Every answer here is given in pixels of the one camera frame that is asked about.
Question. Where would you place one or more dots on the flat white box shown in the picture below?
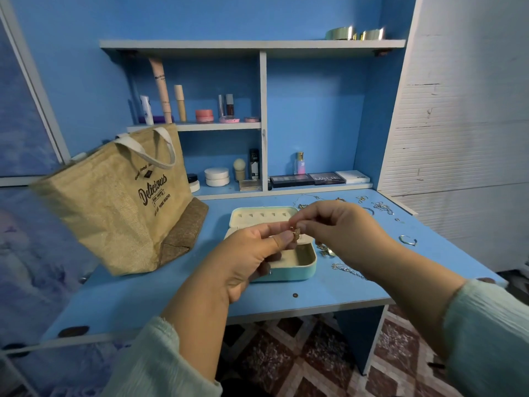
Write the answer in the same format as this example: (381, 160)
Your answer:
(353, 176)

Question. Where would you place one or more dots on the pink cream jar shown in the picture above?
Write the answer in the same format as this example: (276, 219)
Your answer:
(204, 116)

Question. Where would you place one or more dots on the light green left sleeve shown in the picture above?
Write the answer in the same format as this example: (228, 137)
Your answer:
(153, 363)

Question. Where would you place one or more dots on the black-lidded white jar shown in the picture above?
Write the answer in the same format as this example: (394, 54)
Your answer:
(193, 182)

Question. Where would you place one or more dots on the tall beige cosmetic tube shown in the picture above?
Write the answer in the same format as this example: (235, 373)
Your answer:
(160, 90)

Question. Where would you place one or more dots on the wide gold bangle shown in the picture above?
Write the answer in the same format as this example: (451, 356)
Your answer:
(374, 34)
(339, 33)

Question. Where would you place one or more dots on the white shelf unit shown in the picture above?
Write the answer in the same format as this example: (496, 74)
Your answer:
(263, 119)

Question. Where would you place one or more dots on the person's right thumb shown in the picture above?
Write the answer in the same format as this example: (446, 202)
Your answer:
(310, 231)

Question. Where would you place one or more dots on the round pink compact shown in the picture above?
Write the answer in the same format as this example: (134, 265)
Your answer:
(229, 119)

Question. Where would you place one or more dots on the beige makeup sponge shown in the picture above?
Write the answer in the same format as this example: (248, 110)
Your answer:
(239, 166)

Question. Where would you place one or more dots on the gold jewelry piece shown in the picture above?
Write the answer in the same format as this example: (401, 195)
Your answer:
(325, 250)

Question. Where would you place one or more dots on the white round powder jar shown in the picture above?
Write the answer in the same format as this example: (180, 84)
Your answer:
(217, 182)
(216, 173)

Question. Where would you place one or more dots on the purple flat cosmetic case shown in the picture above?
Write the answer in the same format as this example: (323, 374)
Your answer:
(159, 119)

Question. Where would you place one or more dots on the short beige concealer tube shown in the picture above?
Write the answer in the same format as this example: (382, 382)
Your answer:
(180, 103)

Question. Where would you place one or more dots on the colourful eyeshadow palette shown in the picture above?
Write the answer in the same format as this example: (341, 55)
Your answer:
(291, 180)

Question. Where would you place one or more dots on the silver lipstick tube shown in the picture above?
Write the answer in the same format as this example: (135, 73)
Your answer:
(221, 105)

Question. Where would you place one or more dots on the person's left hand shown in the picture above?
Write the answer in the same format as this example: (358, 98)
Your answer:
(235, 260)

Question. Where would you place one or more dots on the blue desk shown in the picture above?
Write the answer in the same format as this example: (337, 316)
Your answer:
(359, 334)

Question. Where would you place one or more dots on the clear plastic cosmetic case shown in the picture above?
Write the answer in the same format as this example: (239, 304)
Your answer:
(249, 185)

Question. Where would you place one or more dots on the light green sleeve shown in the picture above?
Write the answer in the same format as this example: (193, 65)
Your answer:
(487, 343)
(153, 363)

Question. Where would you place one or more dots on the dark red nail polish bottle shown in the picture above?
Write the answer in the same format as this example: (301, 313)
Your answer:
(229, 105)

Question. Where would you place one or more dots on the pink perfume bottle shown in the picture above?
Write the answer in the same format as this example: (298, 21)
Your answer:
(300, 165)

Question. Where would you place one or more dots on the person's left thumb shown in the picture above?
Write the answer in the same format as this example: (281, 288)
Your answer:
(276, 241)

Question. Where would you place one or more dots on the brown jute tote bag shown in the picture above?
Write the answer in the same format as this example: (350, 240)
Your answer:
(124, 206)

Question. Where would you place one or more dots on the light green right sleeve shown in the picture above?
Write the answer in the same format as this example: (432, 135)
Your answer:
(487, 343)

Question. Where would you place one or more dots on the black eyeshadow palette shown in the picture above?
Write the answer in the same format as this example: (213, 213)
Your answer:
(327, 178)

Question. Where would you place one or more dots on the mint green jewelry box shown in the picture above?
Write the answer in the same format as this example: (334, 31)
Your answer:
(299, 260)

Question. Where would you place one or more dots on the person's left forearm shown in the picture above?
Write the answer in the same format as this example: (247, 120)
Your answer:
(198, 326)

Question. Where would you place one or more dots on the person's right forearm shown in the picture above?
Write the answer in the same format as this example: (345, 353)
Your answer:
(413, 293)

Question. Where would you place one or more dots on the small white cosmetic tube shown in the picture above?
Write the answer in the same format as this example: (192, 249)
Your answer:
(146, 110)

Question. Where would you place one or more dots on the black mascara box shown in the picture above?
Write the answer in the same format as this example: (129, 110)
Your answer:
(254, 164)

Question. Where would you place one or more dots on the small flat pink compact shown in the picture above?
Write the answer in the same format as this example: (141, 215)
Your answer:
(251, 119)

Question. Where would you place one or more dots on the person's right hand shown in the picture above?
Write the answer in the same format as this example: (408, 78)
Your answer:
(343, 235)

